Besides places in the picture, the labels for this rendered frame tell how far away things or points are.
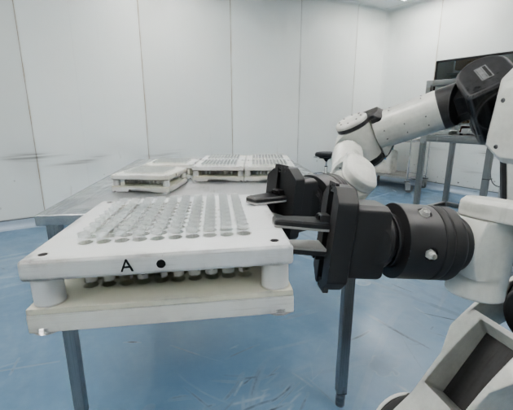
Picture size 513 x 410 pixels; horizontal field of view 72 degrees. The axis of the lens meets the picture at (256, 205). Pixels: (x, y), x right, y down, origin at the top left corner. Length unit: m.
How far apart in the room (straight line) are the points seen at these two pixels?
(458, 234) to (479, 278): 0.07
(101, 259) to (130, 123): 4.20
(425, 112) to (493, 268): 0.48
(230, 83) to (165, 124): 1.07
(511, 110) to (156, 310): 0.63
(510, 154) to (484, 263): 0.29
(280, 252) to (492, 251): 0.25
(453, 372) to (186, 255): 0.61
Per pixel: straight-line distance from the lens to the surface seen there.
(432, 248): 0.42
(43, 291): 0.38
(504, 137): 0.74
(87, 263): 0.35
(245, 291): 0.35
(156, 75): 4.64
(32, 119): 4.39
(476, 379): 0.81
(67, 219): 1.28
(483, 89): 0.84
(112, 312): 0.36
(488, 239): 0.47
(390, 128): 0.89
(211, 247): 0.33
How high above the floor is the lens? 1.16
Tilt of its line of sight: 14 degrees down
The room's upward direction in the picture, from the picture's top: straight up
